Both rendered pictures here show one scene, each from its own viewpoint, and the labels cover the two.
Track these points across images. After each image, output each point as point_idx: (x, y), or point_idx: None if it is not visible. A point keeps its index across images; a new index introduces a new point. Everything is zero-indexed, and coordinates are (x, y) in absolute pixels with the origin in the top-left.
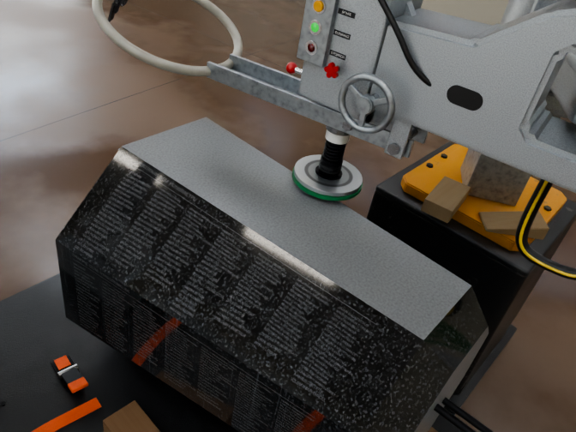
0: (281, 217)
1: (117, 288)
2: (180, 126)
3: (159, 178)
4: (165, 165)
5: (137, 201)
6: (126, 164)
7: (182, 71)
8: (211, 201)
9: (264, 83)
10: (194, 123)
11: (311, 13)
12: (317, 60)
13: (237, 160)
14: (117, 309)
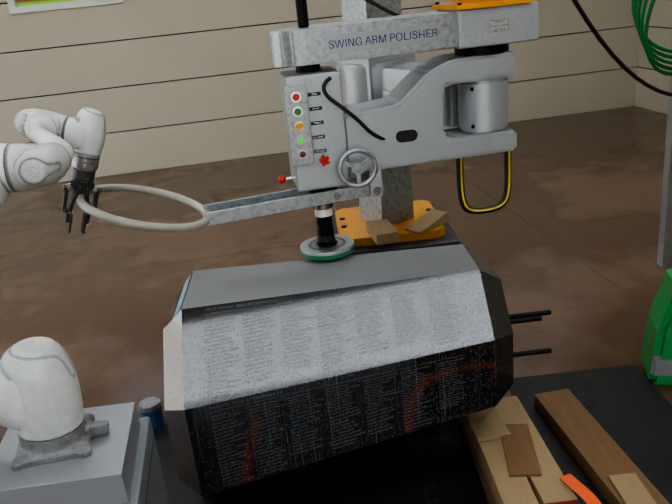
0: (337, 276)
1: (269, 399)
2: (190, 282)
3: (236, 307)
4: (228, 299)
5: (232, 332)
6: (198, 317)
7: (198, 226)
8: (290, 293)
9: (261, 203)
10: (195, 277)
11: (295, 133)
12: (309, 160)
13: (261, 273)
14: (271, 423)
